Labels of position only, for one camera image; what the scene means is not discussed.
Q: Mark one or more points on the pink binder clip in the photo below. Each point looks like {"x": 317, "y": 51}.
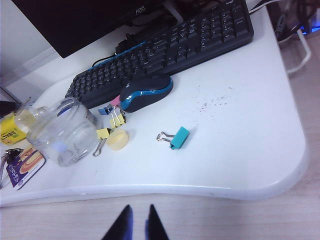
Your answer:
{"x": 115, "y": 101}

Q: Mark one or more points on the clear plastic jar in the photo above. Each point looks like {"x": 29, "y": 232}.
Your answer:
{"x": 62, "y": 135}

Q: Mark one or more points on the purple orange card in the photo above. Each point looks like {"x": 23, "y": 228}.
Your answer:
{"x": 27, "y": 165}

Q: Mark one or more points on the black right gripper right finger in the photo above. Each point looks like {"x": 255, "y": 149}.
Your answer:
{"x": 156, "y": 225}

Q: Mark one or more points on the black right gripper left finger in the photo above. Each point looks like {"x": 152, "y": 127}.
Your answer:
{"x": 122, "y": 225}

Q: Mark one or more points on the blue binder clip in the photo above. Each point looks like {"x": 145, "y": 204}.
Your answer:
{"x": 103, "y": 111}

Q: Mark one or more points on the teal binder clip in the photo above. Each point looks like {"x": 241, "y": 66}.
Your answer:
{"x": 180, "y": 137}

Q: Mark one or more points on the black computer keyboard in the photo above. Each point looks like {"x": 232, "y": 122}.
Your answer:
{"x": 200, "y": 37}

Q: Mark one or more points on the cream masking tape roll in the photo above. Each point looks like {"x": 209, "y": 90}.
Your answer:
{"x": 117, "y": 140}

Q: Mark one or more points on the blue and black mouse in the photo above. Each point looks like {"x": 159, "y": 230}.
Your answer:
{"x": 147, "y": 92}

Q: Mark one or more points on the black computer monitor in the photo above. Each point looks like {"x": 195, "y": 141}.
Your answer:
{"x": 75, "y": 25}

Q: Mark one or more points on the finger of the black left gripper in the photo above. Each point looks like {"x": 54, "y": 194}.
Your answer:
{"x": 6, "y": 107}

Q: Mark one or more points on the yellow binder clip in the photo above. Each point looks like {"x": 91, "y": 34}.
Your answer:
{"x": 117, "y": 121}
{"x": 103, "y": 133}

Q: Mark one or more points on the white desk riser board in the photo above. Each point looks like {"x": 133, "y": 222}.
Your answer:
{"x": 225, "y": 125}

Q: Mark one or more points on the yellow label plastic bottle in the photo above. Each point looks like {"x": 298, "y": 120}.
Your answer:
{"x": 10, "y": 130}

